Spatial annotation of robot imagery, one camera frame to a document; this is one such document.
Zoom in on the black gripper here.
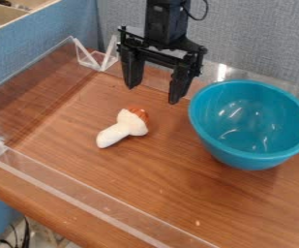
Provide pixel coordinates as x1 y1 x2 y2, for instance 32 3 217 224
117 0 208 105

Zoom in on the wooden shelf box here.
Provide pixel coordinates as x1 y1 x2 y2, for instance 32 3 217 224
0 0 61 28

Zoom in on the clear acrylic barrier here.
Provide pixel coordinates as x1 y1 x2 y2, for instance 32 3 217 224
0 145 218 248
98 33 299 108
0 36 97 87

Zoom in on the clear acrylic front barrier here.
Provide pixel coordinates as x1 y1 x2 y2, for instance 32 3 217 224
0 145 218 248

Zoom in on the clear acrylic back barrier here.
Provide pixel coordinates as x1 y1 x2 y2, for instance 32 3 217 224
98 33 299 108

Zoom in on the black cable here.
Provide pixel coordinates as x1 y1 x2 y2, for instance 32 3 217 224
181 0 209 21

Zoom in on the blue plastic bowl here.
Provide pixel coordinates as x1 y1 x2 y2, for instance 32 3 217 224
188 79 299 171

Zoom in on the white and brown toy mushroom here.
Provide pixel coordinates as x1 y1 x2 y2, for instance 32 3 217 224
96 108 149 148

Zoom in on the clear acrylic left barrier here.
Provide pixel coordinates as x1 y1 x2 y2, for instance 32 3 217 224
0 36 97 87

